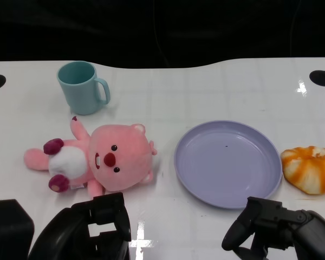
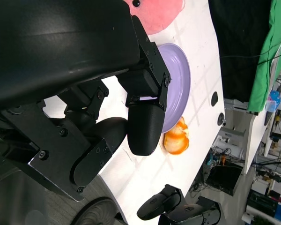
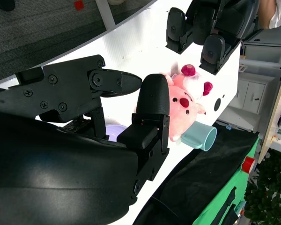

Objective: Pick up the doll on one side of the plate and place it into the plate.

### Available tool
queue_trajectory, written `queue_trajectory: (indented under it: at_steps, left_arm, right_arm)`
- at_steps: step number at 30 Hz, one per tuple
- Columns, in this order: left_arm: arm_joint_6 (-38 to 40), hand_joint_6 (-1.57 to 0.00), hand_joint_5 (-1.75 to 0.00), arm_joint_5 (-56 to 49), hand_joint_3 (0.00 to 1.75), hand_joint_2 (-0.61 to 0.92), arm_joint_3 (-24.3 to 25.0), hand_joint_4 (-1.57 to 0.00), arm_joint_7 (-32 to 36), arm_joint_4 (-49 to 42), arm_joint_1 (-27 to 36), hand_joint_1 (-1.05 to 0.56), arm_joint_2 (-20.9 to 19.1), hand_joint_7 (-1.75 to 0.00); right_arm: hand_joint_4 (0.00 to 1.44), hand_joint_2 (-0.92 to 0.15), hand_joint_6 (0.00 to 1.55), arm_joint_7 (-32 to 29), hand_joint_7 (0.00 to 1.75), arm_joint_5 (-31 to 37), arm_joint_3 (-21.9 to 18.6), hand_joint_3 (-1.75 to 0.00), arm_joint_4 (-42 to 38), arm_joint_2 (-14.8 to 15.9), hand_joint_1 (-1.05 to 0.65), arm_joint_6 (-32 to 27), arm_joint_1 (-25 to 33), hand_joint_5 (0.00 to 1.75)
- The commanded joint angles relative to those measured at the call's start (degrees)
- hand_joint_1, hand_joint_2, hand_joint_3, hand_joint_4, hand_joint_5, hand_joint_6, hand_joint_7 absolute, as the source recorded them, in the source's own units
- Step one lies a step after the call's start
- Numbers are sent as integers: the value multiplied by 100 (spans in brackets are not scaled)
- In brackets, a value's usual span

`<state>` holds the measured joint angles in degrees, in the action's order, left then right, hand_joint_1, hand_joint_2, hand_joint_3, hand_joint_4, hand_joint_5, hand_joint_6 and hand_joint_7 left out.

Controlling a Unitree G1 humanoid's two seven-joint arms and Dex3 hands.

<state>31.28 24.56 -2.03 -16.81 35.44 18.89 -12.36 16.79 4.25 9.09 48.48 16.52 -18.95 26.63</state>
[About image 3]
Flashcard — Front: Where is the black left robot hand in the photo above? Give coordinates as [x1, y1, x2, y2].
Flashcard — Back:
[165, 0, 260, 75]

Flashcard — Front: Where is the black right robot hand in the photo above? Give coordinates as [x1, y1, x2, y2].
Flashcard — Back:
[0, 54, 171, 225]

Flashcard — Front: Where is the pink plush doll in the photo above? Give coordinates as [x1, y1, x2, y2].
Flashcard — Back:
[160, 61, 214, 143]

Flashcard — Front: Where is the purple plastic plate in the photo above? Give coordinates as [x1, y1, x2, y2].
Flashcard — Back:
[105, 124, 128, 143]

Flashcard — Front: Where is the white cabinet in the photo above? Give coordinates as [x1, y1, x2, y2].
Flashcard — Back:
[227, 77, 274, 132]

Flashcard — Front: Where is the light wooden board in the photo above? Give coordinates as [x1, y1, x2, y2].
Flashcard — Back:
[257, 63, 281, 165]

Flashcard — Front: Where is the teal plastic cup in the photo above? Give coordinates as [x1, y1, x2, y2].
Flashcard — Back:
[180, 121, 218, 152]

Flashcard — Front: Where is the black backdrop cloth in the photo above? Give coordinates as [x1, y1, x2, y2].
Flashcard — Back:
[132, 120, 260, 225]

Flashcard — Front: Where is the red tape roll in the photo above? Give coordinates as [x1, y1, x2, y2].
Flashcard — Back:
[241, 156, 256, 173]

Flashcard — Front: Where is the green cloth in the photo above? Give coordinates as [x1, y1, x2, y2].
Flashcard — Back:
[185, 135, 262, 225]

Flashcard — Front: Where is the black shoe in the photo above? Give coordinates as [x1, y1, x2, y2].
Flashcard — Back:
[0, 0, 16, 12]

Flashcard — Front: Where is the green leafy plant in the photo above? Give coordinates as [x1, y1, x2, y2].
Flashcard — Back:
[244, 149, 281, 225]

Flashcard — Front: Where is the white table frame bar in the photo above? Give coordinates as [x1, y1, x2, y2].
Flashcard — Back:
[95, 0, 117, 30]

